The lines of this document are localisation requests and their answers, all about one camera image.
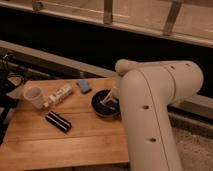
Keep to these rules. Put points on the white rectangular box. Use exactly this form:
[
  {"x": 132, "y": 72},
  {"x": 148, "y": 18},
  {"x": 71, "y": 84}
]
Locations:
[{"x": 58, "y": 96}]

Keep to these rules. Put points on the black ceramic bowl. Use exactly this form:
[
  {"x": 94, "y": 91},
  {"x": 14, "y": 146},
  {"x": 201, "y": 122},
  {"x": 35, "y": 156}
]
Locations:
[{"x": 105, "y": 108}]

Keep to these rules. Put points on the black tripod stand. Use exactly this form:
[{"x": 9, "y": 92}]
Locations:
[{"x": 11, "y": 84}]

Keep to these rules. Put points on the black rectangular case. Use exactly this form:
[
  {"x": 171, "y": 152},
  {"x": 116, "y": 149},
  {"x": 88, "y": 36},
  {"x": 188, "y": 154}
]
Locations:
[{"x": 58, "y": 121}]

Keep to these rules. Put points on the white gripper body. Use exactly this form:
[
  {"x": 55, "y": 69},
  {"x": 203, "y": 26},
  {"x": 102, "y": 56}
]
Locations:
[{"x": 115, "y": 89}]

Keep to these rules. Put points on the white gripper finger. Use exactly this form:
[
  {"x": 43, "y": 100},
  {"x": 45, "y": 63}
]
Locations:
[{"x": 107, "y": 98}]

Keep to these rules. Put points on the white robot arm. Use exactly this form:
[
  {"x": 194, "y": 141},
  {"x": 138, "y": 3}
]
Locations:
[{"x": 144, "y": 90}]

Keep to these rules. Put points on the blue sponge block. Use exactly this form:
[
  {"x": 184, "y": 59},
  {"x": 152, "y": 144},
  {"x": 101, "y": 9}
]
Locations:
[{"x": 83, "y": 86}]

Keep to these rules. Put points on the translucent plastic cup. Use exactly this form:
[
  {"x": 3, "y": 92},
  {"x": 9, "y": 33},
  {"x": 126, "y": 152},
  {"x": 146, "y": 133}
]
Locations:
[{"x": 35, "y": 96}]

